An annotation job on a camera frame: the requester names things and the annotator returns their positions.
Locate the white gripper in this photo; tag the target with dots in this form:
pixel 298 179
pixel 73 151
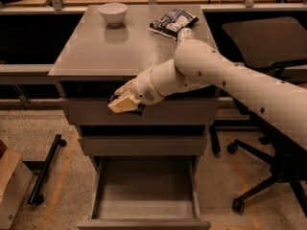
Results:
pixel 143 88

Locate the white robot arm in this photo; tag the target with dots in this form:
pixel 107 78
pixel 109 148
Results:
pixel 196 64

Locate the grey top drawer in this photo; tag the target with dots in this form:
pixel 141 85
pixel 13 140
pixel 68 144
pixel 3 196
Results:
pixel 169 112

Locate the grey middle drawer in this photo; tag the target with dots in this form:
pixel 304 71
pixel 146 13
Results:
pixel 142 145

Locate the grey drawer cabinet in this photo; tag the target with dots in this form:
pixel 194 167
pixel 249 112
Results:
pixel 103 90

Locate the grey open bottom drawer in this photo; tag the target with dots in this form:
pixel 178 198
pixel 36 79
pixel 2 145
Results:
pixel 145 193

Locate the long grey workbench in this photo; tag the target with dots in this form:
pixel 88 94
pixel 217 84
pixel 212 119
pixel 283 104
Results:
pixel 51 53

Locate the blue white snack bag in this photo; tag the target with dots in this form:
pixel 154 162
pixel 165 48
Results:
pixel 172 22

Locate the clear plastic water bottle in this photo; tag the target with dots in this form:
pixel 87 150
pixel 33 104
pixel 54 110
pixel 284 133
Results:
pixel 184 34

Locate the white ceramic bowl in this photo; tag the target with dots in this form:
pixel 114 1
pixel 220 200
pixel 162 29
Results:
pixel 113 13

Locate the cardboard box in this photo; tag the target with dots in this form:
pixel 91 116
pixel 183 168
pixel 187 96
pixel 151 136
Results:
pixel 9 160

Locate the black wheeled bar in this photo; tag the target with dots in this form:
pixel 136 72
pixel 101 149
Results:
pixel 42 167

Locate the black office chair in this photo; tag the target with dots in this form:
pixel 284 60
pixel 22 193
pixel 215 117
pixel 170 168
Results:
pixel 266 47

